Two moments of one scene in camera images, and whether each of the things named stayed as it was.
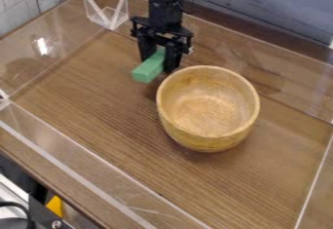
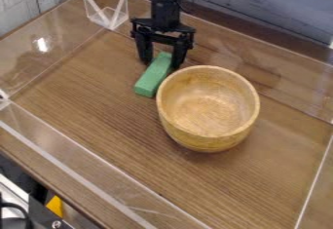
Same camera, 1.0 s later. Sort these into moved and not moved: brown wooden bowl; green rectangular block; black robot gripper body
Moved: green rectangular block
Not moved: brown wooden bowl; black robot gripper body
